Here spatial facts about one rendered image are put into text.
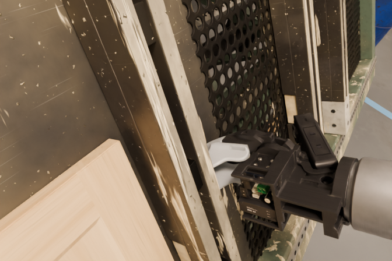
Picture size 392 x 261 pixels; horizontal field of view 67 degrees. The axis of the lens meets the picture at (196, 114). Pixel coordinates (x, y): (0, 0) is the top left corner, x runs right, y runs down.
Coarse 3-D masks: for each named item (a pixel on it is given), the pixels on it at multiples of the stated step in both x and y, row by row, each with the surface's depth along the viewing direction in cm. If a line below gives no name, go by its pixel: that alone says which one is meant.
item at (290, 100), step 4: (284, 96) 72; (288, 96) 71; (292, 96) 71; (288, 100) 72; (292, 100) 71; (288, 104) 72; (292, 104) 72; (296, 104) 71; (288, 108) 73; (292, 108) 72; (296, 108) 72; (288, 112) 74; (292, 112) 73; (296, 112) 72; (288, 116) 74; (292, 116) 73; (288, 120) 75; (292, 120) 74
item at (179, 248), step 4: (176, 244) 42; (180, 244) 42; (176, 248) 43; (180, 248) 42; (184, 248) 42; (180, 252) 43; (184, 252) 42; (180, 256) 44; (184, 256) 43; (188, 256) 42; (184, 260) 44; (188, 260) 43
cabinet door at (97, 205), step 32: (96, 160) 30; (64, 192) 28; (96, 192) 31; (128, 192) 34; (0, 224) 25; (32, 224) 26; (64, 224) 28; (96, 224) 31; (128, 224) 34; (0, 256) 24; (32, 256) 26; (64, 256) 29; (96, 256) 31; (128, 256) 35; (160, 256) 39
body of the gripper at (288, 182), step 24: (264, 144) 37; (288, 144) 36; (240, 168) 34; (264, 168) 33; (288, 168) 33; (312, 168) 34; (264, 192) 33; (288, 192) 31; (312, 192) 31; (336, 192) 29; (264, 216) 34; (288, 216) 35; (312, 216) 30; (336, 216) 28
